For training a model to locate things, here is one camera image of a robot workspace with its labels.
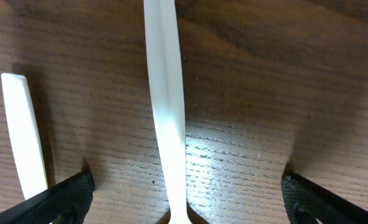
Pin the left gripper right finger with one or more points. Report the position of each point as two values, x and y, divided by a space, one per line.
307 202

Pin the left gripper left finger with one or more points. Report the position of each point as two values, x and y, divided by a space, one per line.
67 202

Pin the white spoon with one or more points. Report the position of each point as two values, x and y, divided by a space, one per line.
24 134
167 99

